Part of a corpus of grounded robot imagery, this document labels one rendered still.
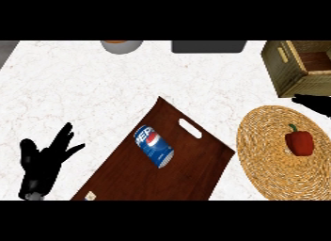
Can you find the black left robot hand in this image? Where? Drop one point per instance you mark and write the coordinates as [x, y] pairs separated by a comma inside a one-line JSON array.
[[41, 166]]

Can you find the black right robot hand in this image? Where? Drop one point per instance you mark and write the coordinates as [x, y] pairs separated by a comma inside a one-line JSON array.
[[325, 105]]

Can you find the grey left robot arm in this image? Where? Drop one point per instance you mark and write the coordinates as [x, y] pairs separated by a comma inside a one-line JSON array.
[[35, 197]]

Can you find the wooden crate basket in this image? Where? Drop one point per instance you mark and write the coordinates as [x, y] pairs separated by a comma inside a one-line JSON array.
[[293, 75]]

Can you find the red bell pepper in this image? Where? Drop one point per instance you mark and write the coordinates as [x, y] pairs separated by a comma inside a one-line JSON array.
[[300, 142]]

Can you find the round woven straw placemat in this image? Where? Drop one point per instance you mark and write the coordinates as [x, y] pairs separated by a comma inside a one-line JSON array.
[[271, 157]]

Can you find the small pale object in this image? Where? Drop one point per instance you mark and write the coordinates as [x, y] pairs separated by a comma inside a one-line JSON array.
[[89, 196]]

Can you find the blue soda can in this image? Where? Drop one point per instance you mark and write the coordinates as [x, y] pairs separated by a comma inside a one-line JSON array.
[[156, 147]]

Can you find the brown wooden cutting board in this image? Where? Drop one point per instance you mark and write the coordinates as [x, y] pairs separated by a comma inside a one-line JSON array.
[[182, 169]]

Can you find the dark grey appliance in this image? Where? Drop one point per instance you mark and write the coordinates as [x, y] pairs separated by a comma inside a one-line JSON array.
[[209, 46]]

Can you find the grey round bowl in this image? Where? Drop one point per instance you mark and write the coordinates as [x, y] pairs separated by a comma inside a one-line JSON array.
[[122, 47]]

